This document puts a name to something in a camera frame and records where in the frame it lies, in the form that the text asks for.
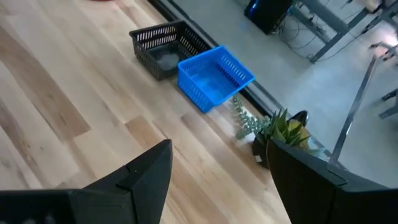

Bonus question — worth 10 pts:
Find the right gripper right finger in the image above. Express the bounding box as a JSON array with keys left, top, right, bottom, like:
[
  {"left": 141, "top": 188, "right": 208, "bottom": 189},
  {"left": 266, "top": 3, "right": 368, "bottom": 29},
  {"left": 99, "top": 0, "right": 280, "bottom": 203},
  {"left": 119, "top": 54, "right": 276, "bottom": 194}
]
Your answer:
[{"left": 266, "top": 138, "right": 398, "bottom": 224}]

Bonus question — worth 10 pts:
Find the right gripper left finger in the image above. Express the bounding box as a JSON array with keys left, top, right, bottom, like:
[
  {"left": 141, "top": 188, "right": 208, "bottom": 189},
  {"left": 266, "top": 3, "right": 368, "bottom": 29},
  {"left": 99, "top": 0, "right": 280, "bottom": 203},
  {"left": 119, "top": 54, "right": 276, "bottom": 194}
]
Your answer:
[{"left": 0, "top": 139, "right": 174, "bottom": 224}]

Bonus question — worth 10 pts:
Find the potted green succulent plant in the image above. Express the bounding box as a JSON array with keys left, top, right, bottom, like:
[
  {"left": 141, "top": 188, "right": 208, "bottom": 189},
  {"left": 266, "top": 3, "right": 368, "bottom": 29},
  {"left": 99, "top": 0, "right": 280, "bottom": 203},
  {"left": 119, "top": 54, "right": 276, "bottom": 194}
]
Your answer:
[{"left": 233, "top": 95, "right": 321, "bottom": 171}]

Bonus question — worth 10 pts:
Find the grey metal bar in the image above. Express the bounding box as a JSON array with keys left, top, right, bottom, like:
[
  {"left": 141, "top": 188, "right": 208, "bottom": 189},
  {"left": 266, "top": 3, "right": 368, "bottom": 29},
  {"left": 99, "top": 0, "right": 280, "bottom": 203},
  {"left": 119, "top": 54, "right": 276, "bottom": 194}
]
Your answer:
[{"left": 326, "top": 54, "right": 379, "bottom": 170}]

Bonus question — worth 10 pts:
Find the blue plastic basket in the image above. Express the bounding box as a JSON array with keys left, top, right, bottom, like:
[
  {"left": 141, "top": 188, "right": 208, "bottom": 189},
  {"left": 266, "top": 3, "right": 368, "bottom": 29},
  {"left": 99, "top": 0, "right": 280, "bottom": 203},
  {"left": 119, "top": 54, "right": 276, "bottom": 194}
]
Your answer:
[{"left": 177, "top": 45, "right": 256, "bottom": 114}]

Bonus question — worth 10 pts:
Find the black plastic basket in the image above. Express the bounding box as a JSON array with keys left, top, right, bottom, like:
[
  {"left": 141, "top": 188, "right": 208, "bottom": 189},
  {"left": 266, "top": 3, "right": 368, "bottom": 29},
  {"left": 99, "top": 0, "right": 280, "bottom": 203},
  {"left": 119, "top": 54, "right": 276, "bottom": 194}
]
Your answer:
[{"left": 128, "top": 19, "right": 213, "bottom": 82}]

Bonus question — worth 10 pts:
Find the black computer tower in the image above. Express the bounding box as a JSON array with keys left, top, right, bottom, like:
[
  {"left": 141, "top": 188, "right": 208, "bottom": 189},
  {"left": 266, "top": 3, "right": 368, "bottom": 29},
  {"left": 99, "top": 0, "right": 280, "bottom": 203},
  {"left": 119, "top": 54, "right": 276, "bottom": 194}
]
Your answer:
[{"left": 243, "top": 0, "right": 294, "bottom": 35}]

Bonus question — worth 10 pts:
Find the grey table frame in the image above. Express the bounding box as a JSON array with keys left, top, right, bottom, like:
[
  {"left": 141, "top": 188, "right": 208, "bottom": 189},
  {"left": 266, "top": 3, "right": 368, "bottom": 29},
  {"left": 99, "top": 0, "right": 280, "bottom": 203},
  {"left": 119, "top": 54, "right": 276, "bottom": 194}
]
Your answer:
[{"left": 289, "top": 0, "right": 398, "bottom": 65}]

